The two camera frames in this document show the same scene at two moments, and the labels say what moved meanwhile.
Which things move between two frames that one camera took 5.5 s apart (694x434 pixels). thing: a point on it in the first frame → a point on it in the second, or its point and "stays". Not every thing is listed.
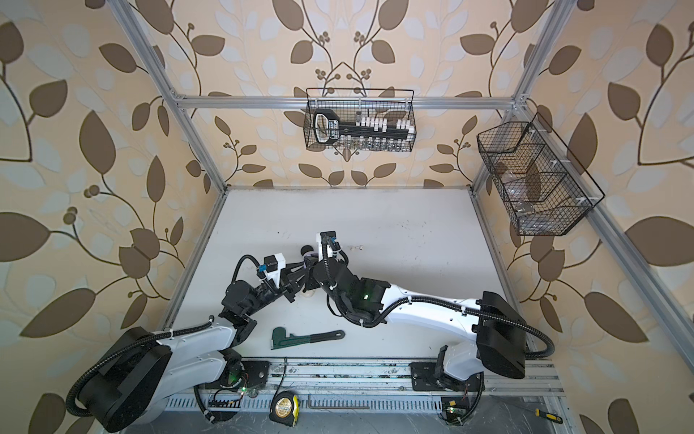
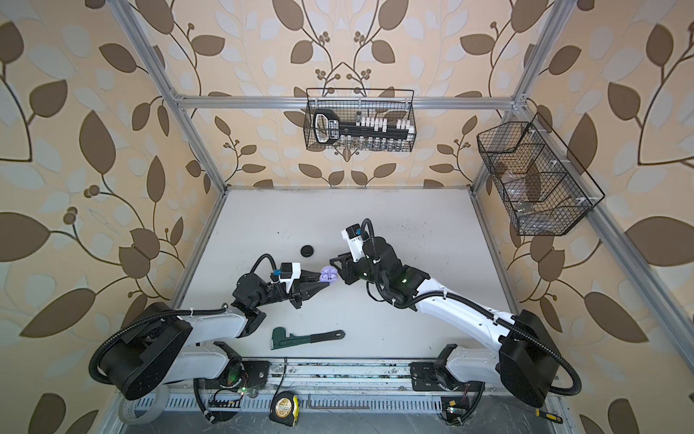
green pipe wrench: (280, 340) stays
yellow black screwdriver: (539, 413) stays
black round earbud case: (305, 249) stays
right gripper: (312, 270) → (347, 273)
